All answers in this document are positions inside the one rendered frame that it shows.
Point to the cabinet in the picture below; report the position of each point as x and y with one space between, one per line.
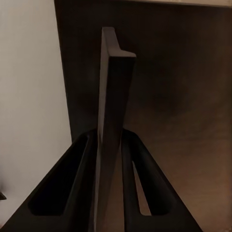
163 70

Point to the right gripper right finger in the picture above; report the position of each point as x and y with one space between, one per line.
168 212

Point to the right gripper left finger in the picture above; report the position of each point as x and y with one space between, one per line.
62 200

